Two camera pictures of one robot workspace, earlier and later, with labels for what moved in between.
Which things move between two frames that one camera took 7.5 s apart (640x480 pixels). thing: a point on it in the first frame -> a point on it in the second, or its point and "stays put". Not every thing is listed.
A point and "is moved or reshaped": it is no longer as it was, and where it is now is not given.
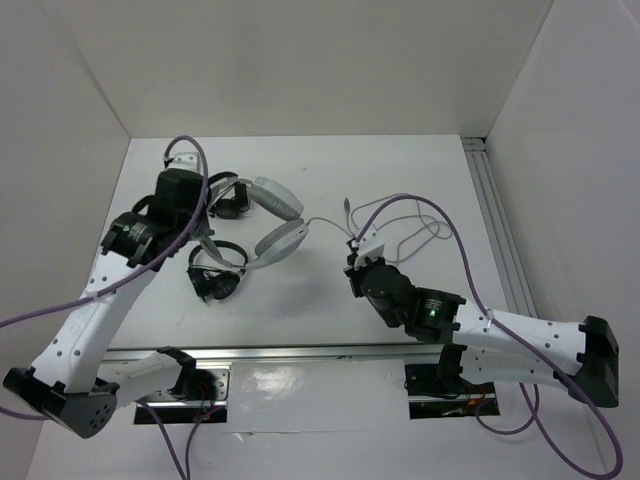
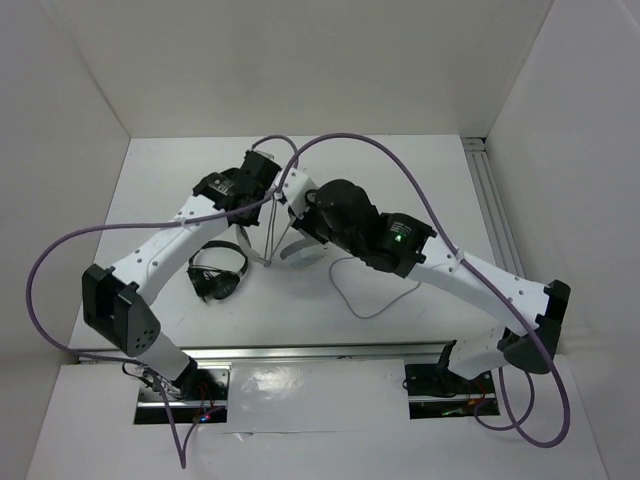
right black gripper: x=354 y=273 -> x=305 y=222
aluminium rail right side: x=497 y=225 stays put
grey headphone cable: x=350 y=233 is moved or reshaped
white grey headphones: x=279 y=240 -> x=304 y=253
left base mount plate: x=190 y=411 stays put
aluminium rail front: x=341 y=356 stays put
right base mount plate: x=435 y=392 stays put
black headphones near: x=216 y=280 stays put
